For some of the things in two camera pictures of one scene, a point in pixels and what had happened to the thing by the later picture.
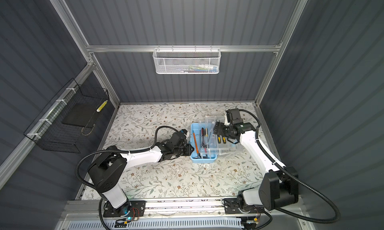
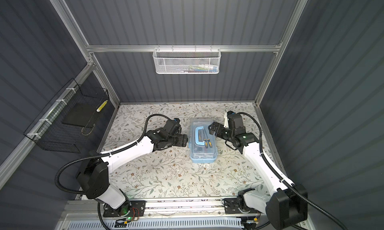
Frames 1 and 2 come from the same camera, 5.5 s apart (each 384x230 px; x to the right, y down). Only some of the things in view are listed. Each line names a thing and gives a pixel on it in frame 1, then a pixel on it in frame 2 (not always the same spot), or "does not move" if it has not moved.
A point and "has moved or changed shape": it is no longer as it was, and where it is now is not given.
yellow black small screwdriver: x=219 y=140 to x=210 y=144
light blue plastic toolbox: x=204 y=146 has moved or changed shape
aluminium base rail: x=275 y=208 does not move
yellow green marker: x=102 y=105 does not move
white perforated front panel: x=197 y=224 does not move
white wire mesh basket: x=186 y=60 does not move
